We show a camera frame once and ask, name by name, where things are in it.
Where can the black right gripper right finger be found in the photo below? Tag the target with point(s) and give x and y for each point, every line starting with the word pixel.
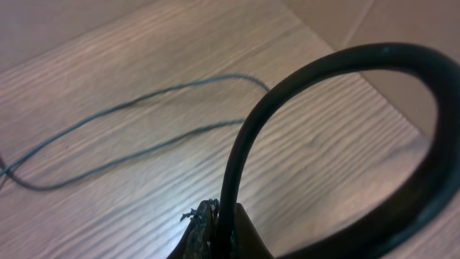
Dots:
pixel 248 242

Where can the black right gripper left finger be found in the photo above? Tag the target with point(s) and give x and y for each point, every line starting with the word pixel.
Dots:
pixel 196 242

